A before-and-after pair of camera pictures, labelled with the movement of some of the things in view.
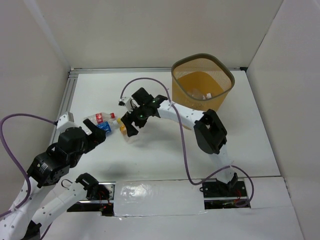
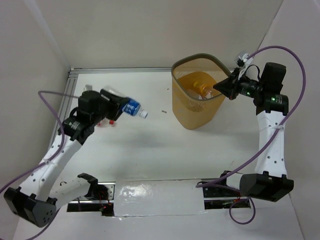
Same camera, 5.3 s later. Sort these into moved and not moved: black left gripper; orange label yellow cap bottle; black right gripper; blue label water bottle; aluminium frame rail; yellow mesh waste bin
Moved: black right gripper; orange label yellow cap bottle; blue label water bottle; black left gripper
Not moved: yellow mesh waste bin; aluminium frame rail
